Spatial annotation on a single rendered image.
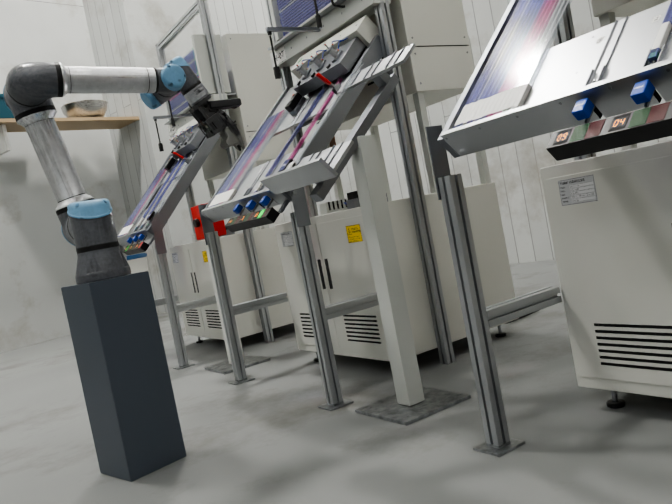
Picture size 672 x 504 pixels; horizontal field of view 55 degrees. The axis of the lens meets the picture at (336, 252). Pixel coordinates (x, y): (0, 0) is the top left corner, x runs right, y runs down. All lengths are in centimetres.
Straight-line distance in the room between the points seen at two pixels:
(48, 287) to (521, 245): 431
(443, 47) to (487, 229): 72
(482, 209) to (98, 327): 150
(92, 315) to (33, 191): 495
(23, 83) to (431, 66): 141
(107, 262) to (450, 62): 150
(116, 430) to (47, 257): 490
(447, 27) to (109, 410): 183
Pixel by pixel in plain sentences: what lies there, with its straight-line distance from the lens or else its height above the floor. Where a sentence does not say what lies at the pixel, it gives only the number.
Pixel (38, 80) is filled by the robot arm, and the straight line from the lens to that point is 200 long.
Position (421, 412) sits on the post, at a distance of 191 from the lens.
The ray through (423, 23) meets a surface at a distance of 261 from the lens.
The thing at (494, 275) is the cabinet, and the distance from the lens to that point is 264.
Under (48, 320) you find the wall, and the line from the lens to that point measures 670.
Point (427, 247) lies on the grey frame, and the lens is 236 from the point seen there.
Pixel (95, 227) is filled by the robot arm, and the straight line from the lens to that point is 192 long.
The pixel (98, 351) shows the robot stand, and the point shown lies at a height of 36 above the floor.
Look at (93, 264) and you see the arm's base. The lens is 192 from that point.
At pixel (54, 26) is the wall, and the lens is 736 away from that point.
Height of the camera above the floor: 59
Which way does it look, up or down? 3 degrees down
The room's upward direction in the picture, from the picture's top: 11 degrees counter-clockwise
